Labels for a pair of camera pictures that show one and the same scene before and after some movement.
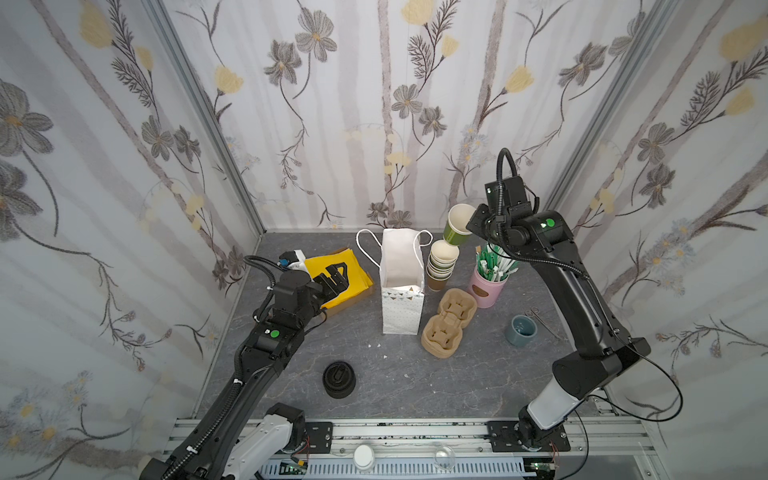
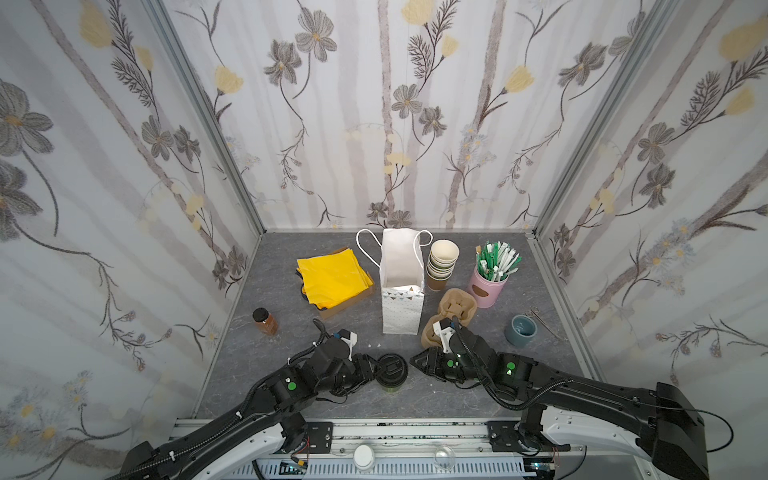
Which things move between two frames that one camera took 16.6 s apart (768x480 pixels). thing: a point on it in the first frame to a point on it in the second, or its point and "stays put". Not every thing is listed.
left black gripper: [321, 285] to [366, 369]
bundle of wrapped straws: [494, 263] stays put
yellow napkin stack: [358, 279] stays put
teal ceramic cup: [523, 331] stays put
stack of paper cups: [440, 266] stays put
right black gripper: [480, 219] to [432, 363]
